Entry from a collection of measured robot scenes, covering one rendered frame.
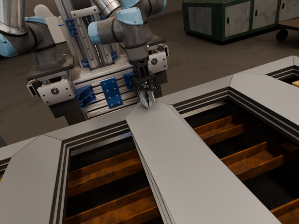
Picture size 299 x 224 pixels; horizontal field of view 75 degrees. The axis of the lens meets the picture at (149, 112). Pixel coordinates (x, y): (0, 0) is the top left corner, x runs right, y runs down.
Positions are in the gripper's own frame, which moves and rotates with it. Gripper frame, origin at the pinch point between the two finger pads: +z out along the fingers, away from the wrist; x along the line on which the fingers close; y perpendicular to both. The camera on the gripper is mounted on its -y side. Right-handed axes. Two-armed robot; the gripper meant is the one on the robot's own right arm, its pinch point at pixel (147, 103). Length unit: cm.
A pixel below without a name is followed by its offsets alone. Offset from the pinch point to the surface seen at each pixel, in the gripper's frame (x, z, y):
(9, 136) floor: -159, 88, -183
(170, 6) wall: 398, 60, -973
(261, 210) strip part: 8, 2, 52
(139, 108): -3.9, 1.5, -1.5
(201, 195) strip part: -0.5, 1.6, 44.1
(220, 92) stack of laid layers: 31.0, 3.3, 3.8
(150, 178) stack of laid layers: -9.7, 4.6, 31.9
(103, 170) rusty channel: -25.7, 20.1, 6.7
